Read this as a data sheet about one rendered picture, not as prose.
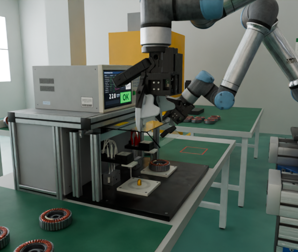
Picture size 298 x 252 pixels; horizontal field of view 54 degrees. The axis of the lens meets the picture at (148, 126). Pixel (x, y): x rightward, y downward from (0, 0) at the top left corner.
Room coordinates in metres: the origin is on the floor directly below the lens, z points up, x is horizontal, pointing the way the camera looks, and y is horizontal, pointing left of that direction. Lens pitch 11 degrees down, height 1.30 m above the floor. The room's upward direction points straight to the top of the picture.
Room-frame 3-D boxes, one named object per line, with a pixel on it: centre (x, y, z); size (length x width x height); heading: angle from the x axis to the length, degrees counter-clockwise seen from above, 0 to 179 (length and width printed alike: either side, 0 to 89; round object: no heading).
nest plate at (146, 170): (1.48, -0.06, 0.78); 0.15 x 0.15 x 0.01; 66
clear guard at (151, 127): (1.25, 0.06, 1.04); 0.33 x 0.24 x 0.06; 66
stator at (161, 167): (1.48, -0.06, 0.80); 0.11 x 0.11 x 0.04
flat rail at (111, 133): (1.41, 0.08, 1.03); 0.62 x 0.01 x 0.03; 156
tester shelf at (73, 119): (1.50, 0.29, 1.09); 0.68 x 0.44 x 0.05; 156
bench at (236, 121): (3.61, -0.80, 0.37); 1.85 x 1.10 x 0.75; 156
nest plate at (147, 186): (1.26, 0.04, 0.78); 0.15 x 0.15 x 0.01; 66
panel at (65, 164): (1.47, 0.23, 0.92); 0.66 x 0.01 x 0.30; 156
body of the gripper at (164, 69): (0.74, -0.02, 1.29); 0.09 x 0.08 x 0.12; 67
